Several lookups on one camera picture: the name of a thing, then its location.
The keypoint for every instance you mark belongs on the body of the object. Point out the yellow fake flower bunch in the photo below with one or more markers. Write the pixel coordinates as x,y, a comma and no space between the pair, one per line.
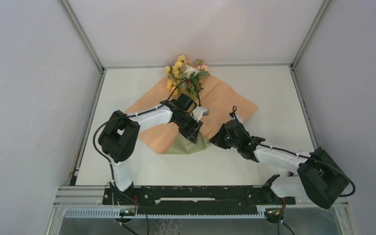
175,77

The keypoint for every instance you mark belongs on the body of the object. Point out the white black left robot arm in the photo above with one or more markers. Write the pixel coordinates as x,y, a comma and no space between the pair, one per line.
115,140

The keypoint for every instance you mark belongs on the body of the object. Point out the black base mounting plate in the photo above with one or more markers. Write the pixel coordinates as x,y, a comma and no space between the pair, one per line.
179,207

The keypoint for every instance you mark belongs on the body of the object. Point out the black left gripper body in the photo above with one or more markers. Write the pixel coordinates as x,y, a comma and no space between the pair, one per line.
187,125

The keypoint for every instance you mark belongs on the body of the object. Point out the white cable duct strip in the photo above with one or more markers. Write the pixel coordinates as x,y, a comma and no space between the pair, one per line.
127,214

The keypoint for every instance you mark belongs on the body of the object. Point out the peach white fake flower bunch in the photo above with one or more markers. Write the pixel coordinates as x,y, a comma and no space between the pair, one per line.
195,75

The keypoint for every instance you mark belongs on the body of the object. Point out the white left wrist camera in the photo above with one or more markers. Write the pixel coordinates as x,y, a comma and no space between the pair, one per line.
200,112

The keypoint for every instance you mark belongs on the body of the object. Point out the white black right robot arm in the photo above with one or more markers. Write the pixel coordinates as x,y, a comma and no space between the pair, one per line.
316,174

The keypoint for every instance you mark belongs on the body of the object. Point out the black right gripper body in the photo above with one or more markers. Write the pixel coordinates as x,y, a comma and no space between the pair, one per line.
223,140

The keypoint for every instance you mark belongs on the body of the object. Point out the orange wrapping paper sheet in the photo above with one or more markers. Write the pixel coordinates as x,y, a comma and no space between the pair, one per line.
217,96

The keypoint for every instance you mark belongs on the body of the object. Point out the aluminium front frame rail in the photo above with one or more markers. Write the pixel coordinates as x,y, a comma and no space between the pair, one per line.
153,195

